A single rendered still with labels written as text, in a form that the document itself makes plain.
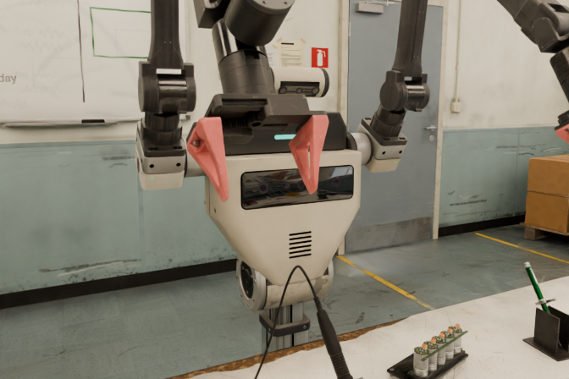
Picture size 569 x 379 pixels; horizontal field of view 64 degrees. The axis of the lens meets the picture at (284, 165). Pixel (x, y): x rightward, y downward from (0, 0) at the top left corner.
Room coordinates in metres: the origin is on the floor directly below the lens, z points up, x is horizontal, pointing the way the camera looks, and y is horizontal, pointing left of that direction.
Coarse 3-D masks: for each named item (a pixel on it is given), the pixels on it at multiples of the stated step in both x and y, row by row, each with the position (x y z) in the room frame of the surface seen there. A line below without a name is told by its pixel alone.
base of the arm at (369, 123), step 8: (376, 112) 1.25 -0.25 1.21; (384, 112) 1.20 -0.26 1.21; (392, 112) 1.19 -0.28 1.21; (400, 112) 1.21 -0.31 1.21; (368, 120) 1.27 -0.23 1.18; (376, 120) 1.22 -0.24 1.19; (384, 120) 1.20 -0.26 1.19; (392, 120) 1.20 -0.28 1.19; (400, 120) 1.21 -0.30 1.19; (368, 128) 1.24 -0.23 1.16; (376, 128) 1.22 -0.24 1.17; (384, 128) 1.20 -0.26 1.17; (392, 128) 1.20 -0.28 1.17; (400, 128) 1.21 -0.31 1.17; (376, 136) 1.21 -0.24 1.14; (384, 136) 1.21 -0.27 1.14; (392, 136) 1.21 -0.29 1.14; (400, 136) 1.23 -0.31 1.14; (384, 144) 1.19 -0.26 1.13; (392, 144) 1.20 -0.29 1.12; (400, 144) 1.21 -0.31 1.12
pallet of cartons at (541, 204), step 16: (544, 160) 3.98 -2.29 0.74; (560, 160) 3.94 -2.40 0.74; (528, 176) 4.10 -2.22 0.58; (544, 176) 3.97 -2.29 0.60; (560, 176) 3.85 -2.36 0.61; (528, 192) 4.09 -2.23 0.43; (544, 192) 3.96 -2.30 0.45; (560, 192) 3.84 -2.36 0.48; (528, 208) 4.08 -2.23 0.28; (544, 208) 3.95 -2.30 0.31; (560, 208) 3.83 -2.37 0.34; (528, 224) 4.04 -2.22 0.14; (544, 224) 3.94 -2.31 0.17; (560, 224) 3.82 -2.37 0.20
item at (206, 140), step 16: (192, 128) 0.45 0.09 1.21; (208, 128) 0.43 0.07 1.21; (224, 128) 0.49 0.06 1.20; (240, 128) 0.50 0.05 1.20; (192, 144) 0.47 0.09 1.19; (208, 144) 0.43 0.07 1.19; (224, 144) 0.50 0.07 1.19; (208, 160) 0.46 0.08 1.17; (224, 160) 0.43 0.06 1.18; (208, 176) 0.46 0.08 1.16; (224, 176) 0.43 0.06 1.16; (224, 192) 0.43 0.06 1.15
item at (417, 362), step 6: (414, 354) 0.73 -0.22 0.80; (420, 354) 0.72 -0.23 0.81; (426, 354) 0.72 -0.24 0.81; (414, 360) 0.73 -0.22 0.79; (420, 360) 0.72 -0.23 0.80; (426, 360) 0.72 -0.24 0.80; (414, 366) 0.73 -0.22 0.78; (420, 366) 0.72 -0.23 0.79; (426, 366) 0.72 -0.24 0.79; (414, 372) 0.73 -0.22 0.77; (420, 372) 0.72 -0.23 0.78; (426, 372) 0.72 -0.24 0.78
